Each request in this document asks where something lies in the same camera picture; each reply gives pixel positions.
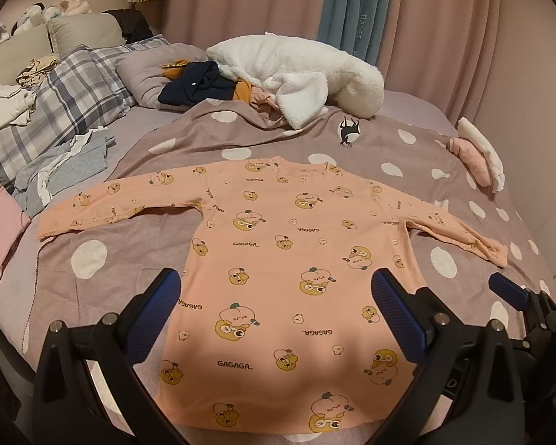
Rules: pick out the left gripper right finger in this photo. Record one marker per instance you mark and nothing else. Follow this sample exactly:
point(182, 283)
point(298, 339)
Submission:
point(466, 388)

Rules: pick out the pink curtain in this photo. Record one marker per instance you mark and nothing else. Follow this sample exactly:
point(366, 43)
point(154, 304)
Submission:
point(439, 50)

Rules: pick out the navy blue garment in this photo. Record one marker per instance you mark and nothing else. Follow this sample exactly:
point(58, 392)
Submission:
point(199, 81)

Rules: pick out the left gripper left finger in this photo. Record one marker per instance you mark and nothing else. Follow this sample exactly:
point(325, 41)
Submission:
point(67, 408)

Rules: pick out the mauve pillow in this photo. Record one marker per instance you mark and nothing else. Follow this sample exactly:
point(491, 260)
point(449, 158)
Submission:
point(142, 74)

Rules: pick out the mustard orange garment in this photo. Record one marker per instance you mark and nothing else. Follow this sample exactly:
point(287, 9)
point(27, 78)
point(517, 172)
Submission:
point(173, 70)

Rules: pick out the beige headboard cushion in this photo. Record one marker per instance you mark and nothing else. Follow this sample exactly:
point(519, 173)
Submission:
point(60, 36)

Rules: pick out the white printed clothes pile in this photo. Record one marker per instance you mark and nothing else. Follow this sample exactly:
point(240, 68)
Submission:
point(16, 105)

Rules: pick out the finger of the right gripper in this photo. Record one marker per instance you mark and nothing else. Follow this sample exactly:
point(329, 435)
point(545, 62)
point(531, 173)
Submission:
point(538, 309)

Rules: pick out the white fluffy plush blanket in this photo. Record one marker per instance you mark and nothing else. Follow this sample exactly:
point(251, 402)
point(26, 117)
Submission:
point(302, 75)

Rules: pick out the pink and white folded cloth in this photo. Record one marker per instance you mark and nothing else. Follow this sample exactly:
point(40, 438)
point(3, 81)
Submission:
point(476, 152)

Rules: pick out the teal curtain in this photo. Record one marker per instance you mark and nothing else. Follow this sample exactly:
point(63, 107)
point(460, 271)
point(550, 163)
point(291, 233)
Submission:
point(355, 26)

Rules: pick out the orange cartoon print shirt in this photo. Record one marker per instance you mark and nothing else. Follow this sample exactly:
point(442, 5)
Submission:
point(276, 330)

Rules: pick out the grey folded garment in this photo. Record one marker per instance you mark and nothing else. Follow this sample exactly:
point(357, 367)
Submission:
point(60, 168)

